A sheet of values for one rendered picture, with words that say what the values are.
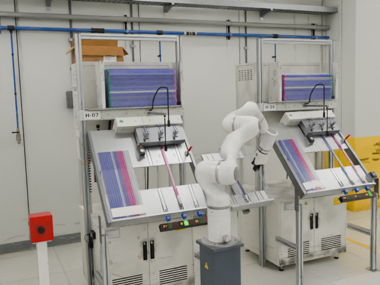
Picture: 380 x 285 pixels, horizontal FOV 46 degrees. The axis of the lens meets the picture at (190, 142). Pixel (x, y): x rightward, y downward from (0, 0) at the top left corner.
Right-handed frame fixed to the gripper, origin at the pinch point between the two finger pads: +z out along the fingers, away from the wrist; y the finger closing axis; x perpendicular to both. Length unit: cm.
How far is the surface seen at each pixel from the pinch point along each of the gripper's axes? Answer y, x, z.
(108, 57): -73, 117, -20
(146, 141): -65, 43, 4
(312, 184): 53, -9, 15
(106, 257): -105, -16, 44
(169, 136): -47, 44, 2
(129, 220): -91, -7, 24
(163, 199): -65, 3, 21
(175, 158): -46, 31, 12
